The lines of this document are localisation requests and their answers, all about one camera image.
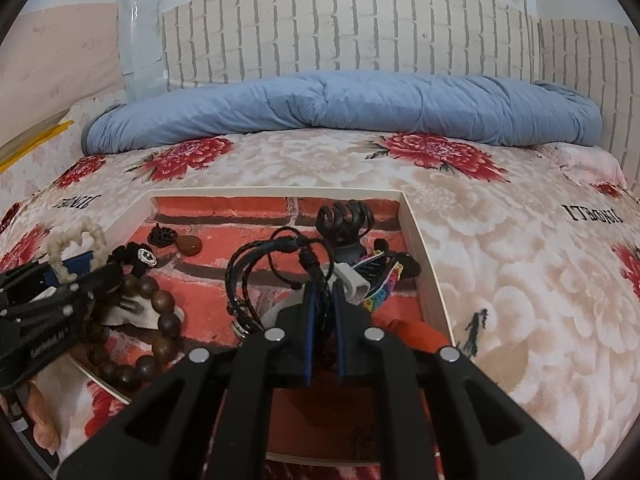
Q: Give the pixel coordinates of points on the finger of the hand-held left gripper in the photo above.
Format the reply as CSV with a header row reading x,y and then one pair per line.
x,y
95,285
75,264

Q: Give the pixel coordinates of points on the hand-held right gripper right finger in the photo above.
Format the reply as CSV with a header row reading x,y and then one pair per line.
x,y
342,332

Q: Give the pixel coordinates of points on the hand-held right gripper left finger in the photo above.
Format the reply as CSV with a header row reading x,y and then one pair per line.
x,y
310,332

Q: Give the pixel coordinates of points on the grey white hair clip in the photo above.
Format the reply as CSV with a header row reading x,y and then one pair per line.
x,y
352,282

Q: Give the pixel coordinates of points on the rainbow beaded hair claw clip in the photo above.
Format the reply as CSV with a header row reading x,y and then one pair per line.
x,y
385,272

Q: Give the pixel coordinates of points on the orange fabric scrunchie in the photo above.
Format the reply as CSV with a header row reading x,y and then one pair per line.
x,y
420,335

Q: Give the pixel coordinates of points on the white tray with brick lining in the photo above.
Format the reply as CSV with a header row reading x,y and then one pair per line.
x,y
225,210

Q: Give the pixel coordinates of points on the person's left hand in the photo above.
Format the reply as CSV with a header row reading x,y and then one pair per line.
x,y
45,415

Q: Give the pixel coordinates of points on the small dark flower charm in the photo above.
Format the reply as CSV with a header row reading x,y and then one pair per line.
x,y
162,235

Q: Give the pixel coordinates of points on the small brown pendant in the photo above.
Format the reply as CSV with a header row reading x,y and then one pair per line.
x,y
189,245

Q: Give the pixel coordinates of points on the black hair claw clip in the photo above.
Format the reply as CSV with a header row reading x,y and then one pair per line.
x,y
345,220

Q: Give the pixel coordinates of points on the yellow flat board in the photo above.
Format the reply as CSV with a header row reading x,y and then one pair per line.
x,y
50,135

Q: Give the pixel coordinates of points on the floral printed blanket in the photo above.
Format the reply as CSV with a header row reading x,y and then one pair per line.
x,y
500,260

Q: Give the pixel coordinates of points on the blue quilt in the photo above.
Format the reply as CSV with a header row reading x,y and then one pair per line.
x,y
350,105

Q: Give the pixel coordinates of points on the clear plastic sheet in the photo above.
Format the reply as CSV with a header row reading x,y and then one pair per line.
x,y
140,35

